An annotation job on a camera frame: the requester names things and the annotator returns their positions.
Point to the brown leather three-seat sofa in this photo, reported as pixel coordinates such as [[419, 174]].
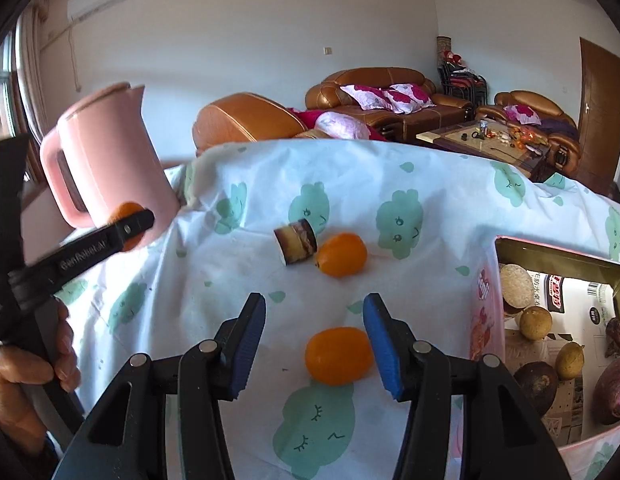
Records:
[[370, 77]]

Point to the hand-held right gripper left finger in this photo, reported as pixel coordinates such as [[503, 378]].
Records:
[[247, 345]]

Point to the dark wooden coffee table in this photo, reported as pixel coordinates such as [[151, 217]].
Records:
[[459, 142]]

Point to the orange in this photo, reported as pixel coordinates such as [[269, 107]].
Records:
[[335, 355], [342, 255], [128, 208]]

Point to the window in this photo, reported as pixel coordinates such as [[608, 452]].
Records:
[[2, 90]]

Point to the pink tin box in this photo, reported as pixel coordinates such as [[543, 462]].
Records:
[[484, 320]]

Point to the yellow-brown longan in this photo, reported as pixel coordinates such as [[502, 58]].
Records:
[[535, 323], [569, 360]]

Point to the pink electric kettle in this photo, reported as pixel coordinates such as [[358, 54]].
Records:
[[105, 150]]

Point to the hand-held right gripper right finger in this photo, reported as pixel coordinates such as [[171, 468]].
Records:
[[384, 345]]

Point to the tall brown vase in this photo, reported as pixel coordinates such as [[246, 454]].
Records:
[[443, 45]]

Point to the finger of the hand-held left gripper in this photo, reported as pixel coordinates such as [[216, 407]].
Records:
[[10, 200], [90, 250]]

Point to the white green-print tablecloth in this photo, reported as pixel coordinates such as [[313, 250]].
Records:
[[340, 195]]

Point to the dark brown passion fruit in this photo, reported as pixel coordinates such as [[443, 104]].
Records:
[[534, 385]]

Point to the stacked black chairs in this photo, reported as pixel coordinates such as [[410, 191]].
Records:
[[462, 85]]

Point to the brown leather armchair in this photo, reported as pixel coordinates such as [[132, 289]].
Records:
[[529, 97]]

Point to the person's left hand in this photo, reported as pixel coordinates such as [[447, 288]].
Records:
[[15, 365]]

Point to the purple cloth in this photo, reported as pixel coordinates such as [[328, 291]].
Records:
[[559, 129]]

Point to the red plush toy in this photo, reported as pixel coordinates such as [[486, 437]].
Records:
[[450, 56]]

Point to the white pink floral pillow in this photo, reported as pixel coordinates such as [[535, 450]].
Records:
[[409, 97], [367, 97]]

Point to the small pink floral pillow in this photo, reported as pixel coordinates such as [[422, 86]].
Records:
[[522, 114]]

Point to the red blanket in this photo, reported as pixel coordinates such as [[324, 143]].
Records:
[[305, 117]]

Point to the pale pink pillow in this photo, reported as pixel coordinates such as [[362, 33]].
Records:
[[342, 125]]

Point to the pile of small oranges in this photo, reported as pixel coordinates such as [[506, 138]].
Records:
[[522, 136]]

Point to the brown wooden door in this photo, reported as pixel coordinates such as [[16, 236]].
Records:
[[602, 110]]

